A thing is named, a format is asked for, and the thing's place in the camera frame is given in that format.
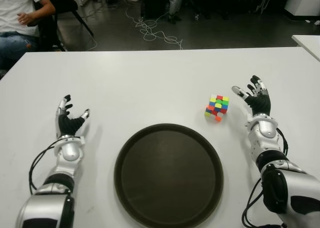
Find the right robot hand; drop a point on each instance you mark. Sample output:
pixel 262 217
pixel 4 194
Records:
pixel 261 104

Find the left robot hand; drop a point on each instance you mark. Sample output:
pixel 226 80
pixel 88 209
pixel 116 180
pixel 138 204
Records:
pixel 67 124

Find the multicoloured Rubik's cube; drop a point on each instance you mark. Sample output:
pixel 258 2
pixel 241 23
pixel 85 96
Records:
pixel 217 106

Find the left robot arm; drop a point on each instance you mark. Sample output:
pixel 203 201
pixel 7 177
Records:
pixel 70 150

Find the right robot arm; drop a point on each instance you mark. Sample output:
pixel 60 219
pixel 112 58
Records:
pixel 266 129

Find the dark round plate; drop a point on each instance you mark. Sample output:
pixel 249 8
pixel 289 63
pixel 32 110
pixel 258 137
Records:
pixel 168 178

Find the white side table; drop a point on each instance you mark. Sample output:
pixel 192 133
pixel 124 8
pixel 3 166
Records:
pixel 310 43

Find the white paper scrap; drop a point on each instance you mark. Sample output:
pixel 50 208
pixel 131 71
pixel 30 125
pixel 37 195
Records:
pixel 316 22

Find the folded metal stand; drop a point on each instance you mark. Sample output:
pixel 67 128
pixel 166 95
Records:
pixel 262 5

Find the black furniture legs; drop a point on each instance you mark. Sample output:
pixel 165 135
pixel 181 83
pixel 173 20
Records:
pixel 200 12

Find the large white cabinet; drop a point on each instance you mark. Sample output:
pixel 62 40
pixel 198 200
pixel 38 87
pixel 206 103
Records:
pixel 305 0

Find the black office chair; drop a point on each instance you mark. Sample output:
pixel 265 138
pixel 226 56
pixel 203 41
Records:
pixel 62 3

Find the person in white shirt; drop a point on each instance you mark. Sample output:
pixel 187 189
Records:
pixel 15 7

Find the silver humanoid robot legs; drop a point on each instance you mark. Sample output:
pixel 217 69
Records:
pixel 174 3

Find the black cabinet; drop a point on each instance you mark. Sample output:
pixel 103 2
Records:
pixel 155 2

